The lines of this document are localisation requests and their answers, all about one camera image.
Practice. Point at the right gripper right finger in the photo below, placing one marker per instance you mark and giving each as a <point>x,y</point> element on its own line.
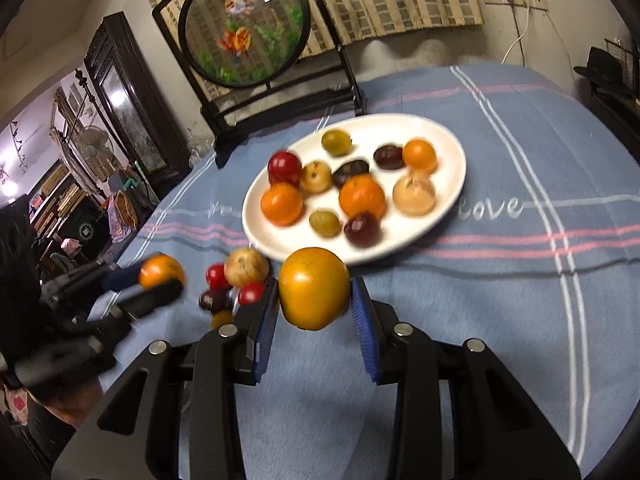
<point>459,390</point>

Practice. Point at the small beige pear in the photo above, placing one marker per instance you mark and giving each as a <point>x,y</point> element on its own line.
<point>316,177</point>

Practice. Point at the dark wooden framed mirror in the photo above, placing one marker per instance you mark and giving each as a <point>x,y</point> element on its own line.
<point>134,105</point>

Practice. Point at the green-yellow plum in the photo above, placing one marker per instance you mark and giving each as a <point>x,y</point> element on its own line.
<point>337,142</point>

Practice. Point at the large orange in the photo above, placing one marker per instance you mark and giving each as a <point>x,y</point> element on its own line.
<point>420,154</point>

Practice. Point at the dark red plum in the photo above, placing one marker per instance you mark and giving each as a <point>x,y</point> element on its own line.
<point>284,166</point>
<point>363,230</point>

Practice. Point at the large orange mandarin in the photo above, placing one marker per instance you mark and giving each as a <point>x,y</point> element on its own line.
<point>362,193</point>

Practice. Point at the blue striped tablecloth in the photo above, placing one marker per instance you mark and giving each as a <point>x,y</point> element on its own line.
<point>539,258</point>

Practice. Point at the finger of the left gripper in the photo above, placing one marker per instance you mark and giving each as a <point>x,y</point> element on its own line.
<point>146,302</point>
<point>117,274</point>

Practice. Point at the beige speckled round fruit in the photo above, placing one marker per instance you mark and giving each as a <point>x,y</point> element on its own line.
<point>245,265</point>

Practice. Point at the round goldfish screen on stand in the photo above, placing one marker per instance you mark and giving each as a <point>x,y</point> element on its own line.
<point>234,54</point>

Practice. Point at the person's left hand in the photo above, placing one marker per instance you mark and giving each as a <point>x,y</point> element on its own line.
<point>75,405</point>

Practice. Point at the small orange mandarin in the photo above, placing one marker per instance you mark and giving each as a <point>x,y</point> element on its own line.
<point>282,204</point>

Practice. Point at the yellow-orange persimmon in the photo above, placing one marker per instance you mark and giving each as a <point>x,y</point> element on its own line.
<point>314,288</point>

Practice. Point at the dark purple small fruit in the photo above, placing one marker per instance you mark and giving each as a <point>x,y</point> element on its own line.
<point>214,301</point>

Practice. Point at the standing fan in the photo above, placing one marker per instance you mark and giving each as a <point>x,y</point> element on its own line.
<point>96,149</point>

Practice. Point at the red cherry tomato fruit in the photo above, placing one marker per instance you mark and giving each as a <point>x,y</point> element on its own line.
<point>251,293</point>

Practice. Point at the small yellow-green fruit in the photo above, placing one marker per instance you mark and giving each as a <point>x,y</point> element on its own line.
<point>220,318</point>

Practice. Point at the small red tomato fruit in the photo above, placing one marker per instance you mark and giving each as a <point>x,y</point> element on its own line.
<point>215,277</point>

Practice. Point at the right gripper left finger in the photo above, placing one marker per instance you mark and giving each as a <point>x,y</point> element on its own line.
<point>134,432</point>

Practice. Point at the dark purple plum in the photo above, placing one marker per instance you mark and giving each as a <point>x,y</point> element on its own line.
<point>349,170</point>

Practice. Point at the olive green small fruit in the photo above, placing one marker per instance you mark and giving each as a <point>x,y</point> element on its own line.
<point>325,223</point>

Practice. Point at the pale yellow pear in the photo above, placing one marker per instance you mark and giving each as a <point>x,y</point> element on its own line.
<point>414,194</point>

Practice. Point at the dark brown mangosteen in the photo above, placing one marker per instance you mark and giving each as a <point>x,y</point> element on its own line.
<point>389,157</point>

